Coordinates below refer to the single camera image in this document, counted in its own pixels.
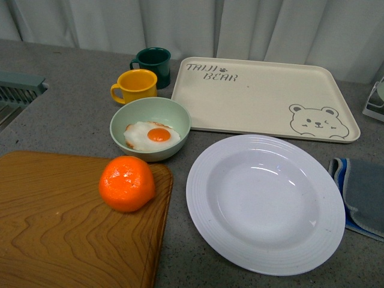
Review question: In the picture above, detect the orange fruit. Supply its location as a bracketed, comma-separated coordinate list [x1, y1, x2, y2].
[98, 156, 155, 212]

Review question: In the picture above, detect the white deep plate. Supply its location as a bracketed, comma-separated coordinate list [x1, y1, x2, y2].
[186, 135, 346, 276]

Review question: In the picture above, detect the light green bowl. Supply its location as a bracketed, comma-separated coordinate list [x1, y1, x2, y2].
[110, 97, 191, 162]

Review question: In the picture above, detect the fake fried egg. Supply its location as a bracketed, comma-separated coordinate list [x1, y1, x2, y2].
[124, 121, 181, 152]

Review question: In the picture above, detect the yellow enamel mug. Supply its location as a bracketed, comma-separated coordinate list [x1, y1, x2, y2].
[110, 69, 157, 104]

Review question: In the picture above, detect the dark green enamel mug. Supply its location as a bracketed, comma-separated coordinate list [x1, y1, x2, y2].
[130, 47, 171, 89]

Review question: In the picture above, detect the cream bear tray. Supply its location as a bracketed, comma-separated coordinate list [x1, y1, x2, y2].
[172, 57, 361, 143]

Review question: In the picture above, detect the wooden cutting board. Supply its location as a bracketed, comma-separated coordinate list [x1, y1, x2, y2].
[1, 151, 173, 287]

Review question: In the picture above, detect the grey blue cloth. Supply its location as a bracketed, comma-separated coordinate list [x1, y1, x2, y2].
[328, 158, 383, 242]

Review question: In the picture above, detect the green sink drying rack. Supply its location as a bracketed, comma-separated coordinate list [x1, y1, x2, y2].
[0, 71, 49, 107]

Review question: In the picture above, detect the white cup rack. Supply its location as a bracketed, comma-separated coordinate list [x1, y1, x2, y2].
[362, 78, 384, 122]

